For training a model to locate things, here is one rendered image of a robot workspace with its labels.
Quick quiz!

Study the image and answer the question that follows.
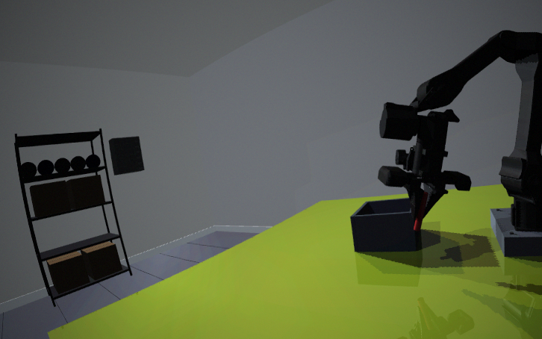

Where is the red peg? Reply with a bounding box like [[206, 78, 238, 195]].
[[414, 191, 429, 231]]

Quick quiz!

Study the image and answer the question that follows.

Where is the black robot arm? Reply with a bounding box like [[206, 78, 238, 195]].
[[379, 30, 542, 231]]

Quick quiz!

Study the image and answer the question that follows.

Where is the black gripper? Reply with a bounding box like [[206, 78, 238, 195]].
[[378, 141, 471, 219]]

